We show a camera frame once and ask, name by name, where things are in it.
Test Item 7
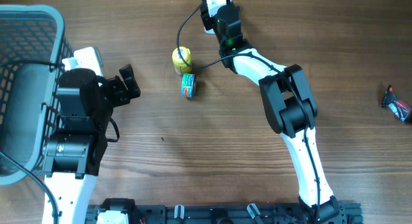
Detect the yellow lidded jar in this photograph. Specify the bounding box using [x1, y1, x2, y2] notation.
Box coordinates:
[172, 46, 192, 75]

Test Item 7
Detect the colourful tin can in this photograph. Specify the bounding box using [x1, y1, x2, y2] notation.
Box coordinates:
[181, 73, 196, 98]

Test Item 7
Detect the black red snack packet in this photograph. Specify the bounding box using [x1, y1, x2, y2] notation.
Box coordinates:
[380, 85, 411, 124]

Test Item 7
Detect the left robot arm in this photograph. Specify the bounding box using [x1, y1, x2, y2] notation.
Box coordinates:
[42, 64, 140, 223]

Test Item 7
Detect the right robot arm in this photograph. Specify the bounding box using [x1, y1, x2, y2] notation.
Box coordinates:
[198, 0, 339, 223]

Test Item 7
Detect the white barcode scanner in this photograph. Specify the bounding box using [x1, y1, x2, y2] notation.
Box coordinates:
[204, 28, 215, 35]

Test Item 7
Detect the grey plastic mesh basket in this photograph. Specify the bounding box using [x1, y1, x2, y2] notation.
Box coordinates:
[1, 5, 73, 176]

